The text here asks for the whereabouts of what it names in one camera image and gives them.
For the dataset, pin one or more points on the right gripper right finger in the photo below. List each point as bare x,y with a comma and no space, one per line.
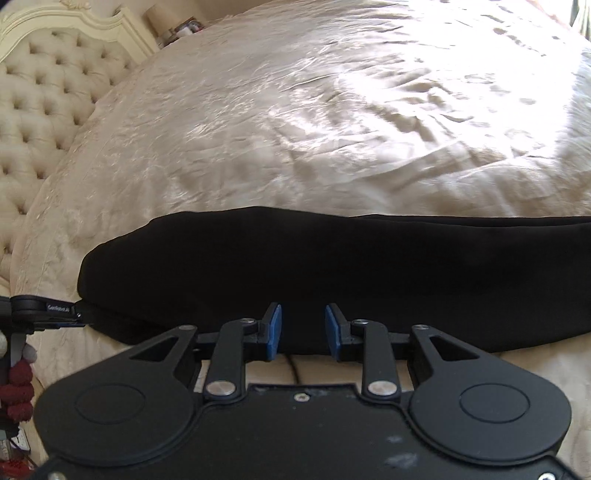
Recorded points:
348,340

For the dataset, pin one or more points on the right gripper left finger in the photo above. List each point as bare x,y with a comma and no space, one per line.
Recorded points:
257,340

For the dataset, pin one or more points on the black pants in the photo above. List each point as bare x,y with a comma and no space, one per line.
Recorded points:
496,283

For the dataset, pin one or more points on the red knitted sleeve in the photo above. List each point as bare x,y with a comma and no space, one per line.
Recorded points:
17,389

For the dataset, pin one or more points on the cream embroidered bedspread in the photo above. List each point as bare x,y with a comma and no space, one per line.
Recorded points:
463,108

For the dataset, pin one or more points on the tufted cream headboard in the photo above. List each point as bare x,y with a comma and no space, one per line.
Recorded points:
57,61

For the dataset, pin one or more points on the beige bedside lamp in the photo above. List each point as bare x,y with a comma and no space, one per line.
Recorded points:
162,18

